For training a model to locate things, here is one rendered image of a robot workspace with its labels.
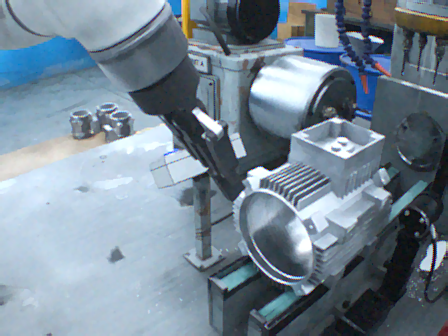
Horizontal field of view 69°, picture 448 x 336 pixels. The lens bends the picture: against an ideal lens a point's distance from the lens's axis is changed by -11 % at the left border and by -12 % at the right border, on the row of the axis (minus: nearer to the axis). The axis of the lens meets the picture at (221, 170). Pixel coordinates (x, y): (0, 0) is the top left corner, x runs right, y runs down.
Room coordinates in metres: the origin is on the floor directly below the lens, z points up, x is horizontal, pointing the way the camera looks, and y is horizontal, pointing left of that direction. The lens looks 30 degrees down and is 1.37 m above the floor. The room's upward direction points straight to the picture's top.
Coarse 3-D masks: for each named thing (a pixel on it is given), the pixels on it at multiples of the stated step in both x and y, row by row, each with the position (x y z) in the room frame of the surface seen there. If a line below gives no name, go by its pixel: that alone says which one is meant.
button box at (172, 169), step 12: (240, 144) 0.64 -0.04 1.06; (168, 156) 0.55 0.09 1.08; (180, 156) 0.56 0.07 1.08; (240, 156) 0.63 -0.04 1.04; (156, 168) 0.57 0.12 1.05; (168, 168) 0.54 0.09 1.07; (180, 168) 0.55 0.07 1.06; (192, 168) 0.56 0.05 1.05; (204, 168) 0.57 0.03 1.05; (156, 180) 0.57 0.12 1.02; (168, 180) 0.54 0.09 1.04; (180, 180) 0.54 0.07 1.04
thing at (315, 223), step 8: (256, 176) 0.47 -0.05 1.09; (376, 176) 0.49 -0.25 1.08; (384, 176) 0.48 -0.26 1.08; (248, 184) 0.46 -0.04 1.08; (256, 184) 0.46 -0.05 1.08; (376, 184) 0.48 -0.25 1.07; (384, 184) 0.47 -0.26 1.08; (248, 192) 0.46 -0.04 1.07; (312, 216) 0.37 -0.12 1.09; (320, 216) 0.38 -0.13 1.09; (304, 224) 0.38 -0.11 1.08; (312, 224) 0.37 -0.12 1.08; (320, 224) 0.37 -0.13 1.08; (328, 224) 0.37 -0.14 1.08; (312, 232) 0.37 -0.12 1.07; (320, 232) 0.36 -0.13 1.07; (240, 248) 0.47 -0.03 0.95; (296, 288) 0.37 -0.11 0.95; (304, 288) 0.37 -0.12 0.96; (312, 288) 0.37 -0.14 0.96
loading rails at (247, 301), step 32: (416, 192) 0.69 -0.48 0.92; (384, 256) 0.56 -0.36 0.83; (224, 288) 0.40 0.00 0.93; (256, 288) 0.44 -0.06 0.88; (320, 288) 0.39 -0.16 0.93; (352, 288) 0.48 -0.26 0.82; (224, 320) 0.40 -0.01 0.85; (256, 320) 0.34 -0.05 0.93; (288, 320) 0.35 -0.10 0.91; (320, 320) 0.42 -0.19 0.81
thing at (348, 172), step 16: (320, 128) 0.55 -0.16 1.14; (336, 128) 0.56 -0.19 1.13; (352, 128) 0.55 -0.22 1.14; (304, 144) 0.49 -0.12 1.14; (320, 144) 0.54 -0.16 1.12; (336, 144) 0.50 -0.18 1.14; (352, 144) 0.54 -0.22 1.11; (368, 144) 0.48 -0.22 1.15; (304, 160) 0.48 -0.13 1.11; (320, 160) 0.46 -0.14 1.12; (336, 160) 0.44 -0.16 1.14; (352, 160) 0.44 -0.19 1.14; (368, 160) 0.48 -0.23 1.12; (336, 176) 0.44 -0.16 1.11; (352, 176) 0.45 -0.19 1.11; (368, 176) 0.48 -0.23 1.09; (336, 192) 0.44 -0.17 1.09; (352, 192) 0.45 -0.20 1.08
